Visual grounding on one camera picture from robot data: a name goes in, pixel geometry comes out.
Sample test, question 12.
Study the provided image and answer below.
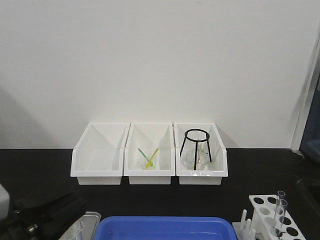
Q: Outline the clear glass test tube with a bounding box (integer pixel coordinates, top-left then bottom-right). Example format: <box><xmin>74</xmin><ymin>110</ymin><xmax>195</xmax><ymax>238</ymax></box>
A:
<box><xmin>273</xmin><ymin>199</ymin><xmax>288</xmax><ymax>238</ymax></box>

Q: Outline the grey metal tray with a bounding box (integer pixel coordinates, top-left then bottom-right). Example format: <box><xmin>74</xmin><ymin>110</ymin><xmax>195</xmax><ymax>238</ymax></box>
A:
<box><xmin>82</xmin><ymin>211</ymin><xmax>101</xmax><ymax>240</ymax></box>

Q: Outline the white test tube rack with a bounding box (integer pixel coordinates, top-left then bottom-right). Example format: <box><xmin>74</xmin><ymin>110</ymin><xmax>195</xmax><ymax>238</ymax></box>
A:
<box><xmin>232</xmin><ymin>194</ymin><xmax>305</xmax><ymax>240</ymax></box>

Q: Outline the clear round flask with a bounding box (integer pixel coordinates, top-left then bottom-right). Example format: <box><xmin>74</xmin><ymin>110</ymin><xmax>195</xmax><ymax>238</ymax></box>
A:
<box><xmin>181</xmin><ymin>147</ymin><xmax>210</xmax><ymax>171</ymax></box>

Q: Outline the clear glass beaker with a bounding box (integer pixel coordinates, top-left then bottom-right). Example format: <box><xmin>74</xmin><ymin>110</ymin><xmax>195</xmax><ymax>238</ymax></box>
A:
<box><xmin>59</xmin><ymin>216</ymin><xmax>86</xmax><ymax>240</ymax></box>

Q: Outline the left white storage bin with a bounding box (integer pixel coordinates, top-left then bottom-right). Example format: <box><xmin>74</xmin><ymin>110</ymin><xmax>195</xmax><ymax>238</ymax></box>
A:
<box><xmin>70</xmin><ymin>122</ymin><xmax>130</xmax><ymax>186</ymax></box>

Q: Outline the test tube in rack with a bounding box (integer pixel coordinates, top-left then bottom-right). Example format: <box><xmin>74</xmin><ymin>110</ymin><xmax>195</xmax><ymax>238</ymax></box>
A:
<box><xmin>276</xmin><ymin>190</ymin><xmax>287</xmax><ymax>207</ymax></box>

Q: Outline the green plastic spatula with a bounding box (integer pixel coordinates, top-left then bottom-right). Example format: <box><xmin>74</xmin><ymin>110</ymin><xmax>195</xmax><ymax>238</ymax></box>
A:
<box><xmin>138</xmin><ymin>148</ymin><xmax>154</xmax><ymax>168</ymax></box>

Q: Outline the white storage bin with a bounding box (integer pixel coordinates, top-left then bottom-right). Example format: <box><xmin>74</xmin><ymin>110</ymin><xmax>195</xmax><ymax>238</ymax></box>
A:
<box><xmin>173</xmin><ymin>122</ymin><xmax>229</xmax><ymax>185</ymax></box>
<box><xmin>123</xmin><ymin>122</ymin><xmax>176</xmax><ymax>185</ymax></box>
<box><xmin>70</xmin><ymin>122</ymin><xmax>130</xmax><ymax>186</ymax></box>

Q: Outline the black wire tripod stand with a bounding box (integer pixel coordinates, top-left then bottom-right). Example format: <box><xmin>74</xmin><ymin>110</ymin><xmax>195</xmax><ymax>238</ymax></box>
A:
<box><xmin>179</xmin><ymin>128</ymin><xmax>213</xmax><ymax>163</ymax></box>

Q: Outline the grey pegboard drying rack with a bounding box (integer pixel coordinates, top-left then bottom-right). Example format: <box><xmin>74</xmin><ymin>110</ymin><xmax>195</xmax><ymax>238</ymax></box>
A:
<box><xmin>290</xmin><ymin>37</ymin><xmax>320</xmax><ymax>164</ymax></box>

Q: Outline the right white storage bin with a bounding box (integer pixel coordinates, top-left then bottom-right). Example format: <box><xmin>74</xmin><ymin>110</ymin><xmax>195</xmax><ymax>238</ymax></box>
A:
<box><xmin>173</xmin><ymin>122</ymin><xmax>229</xmax><ymax>185</ymax></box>

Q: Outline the blue plastic tray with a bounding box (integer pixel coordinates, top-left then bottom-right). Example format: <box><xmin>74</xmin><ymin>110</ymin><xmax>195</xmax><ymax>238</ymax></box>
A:
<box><xmin>94</xmin><ymin>216</ymin><xmax>237</xmax><ymax>240</ymax></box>

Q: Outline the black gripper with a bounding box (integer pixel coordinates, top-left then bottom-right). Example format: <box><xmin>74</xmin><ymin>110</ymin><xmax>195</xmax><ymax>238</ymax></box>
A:
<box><xmin>0</xmin><ymin>193</ymin><xmax>86</xmax><ymax>240</ymax></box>

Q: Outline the middle white storage bin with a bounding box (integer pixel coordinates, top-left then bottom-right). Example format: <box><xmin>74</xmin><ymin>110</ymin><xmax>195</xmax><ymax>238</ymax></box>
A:
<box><xmin>123</xmin><ymin>122</ymin><xmax>176</xmax><ymax>185</ymax></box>

